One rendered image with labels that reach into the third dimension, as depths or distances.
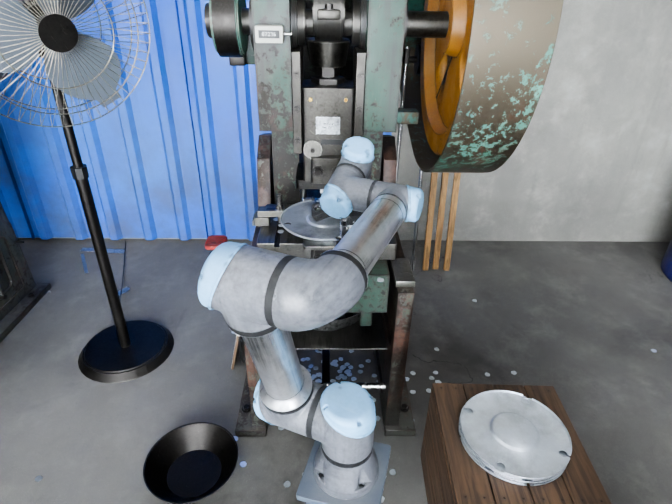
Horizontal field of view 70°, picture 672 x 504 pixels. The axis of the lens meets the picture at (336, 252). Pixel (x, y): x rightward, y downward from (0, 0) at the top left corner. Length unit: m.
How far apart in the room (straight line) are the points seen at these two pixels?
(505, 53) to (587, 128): 1.99
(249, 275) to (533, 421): 1.02
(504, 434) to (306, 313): 0.87
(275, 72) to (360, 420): 0.90
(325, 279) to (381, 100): 0.78
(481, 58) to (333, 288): 0.63
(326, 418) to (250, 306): 0.39
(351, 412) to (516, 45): 0.83
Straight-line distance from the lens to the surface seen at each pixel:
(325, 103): 1.43
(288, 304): 0.70
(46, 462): 2.03
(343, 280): 0.73
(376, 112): 1.40
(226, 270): 0.75
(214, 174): 2.83
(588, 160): 3.18
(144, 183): 2.98
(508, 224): 3.17
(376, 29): 1.36
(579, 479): 1.49
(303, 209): 1.57
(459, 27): 1.45
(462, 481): 1.38
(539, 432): 1.50
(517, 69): 1.16
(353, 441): 1.06
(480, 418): 1.48
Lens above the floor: 1.46
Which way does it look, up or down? 30 degrees down
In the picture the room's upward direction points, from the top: 1 degrees clockwise
